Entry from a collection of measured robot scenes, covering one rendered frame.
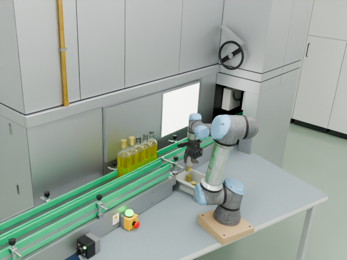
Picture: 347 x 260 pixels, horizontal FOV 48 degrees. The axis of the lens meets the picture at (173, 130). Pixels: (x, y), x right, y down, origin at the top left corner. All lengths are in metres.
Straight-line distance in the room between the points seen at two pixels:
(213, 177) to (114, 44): 0.89
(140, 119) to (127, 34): 0.54
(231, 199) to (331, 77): 3.75
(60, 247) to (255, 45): 1.84
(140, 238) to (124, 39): 1.08
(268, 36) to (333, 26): 2.78
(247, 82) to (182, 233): 1.29
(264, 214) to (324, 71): 3.51
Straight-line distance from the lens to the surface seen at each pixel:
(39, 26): 1.90
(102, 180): 2.23
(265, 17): 2.81
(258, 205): 2.48
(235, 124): 1.82
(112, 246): 2.08
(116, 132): 2.31
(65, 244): 1.98
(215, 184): 2.01
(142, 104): 2.40
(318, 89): 5.71
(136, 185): 2.19
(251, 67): 2.90
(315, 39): 5.63
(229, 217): 2.17
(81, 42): 2.04
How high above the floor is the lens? 2.08
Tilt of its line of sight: 23 degrees down
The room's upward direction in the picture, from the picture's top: 3 degrees clockwise
